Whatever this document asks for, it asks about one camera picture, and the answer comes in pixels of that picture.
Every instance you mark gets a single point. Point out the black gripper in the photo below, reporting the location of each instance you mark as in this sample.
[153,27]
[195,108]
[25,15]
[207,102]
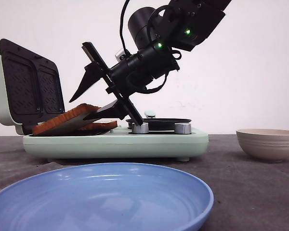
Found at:
[129,76]

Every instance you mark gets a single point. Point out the white bread slice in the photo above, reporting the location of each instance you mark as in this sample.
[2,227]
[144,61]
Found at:
[105,125]
[66,122]

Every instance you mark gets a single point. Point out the mint green breakfast maker lid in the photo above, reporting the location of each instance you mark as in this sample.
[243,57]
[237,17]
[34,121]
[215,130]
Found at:
[30,88]

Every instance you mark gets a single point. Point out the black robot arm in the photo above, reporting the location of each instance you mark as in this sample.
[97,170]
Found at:
[160,35]

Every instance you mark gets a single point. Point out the left silver control knob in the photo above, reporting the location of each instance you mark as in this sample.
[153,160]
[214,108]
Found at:
[140,129]

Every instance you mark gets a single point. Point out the silver control knob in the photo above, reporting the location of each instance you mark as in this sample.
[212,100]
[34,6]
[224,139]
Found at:
[140,129]
[182,128]

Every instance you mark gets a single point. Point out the black frying pan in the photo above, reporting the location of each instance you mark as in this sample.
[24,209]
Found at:
[164,124]

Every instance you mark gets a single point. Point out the right silver control knob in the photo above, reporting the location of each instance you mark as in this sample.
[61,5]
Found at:
[182,128]

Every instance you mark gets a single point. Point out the blue plate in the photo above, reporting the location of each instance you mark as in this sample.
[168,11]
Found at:
[107,197]

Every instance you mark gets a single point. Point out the beige ribbed bowl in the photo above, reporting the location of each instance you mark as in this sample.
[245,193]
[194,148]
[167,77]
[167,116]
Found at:
[270,145]

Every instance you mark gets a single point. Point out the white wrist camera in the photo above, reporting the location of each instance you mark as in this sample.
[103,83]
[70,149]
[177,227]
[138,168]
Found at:
[122,54]

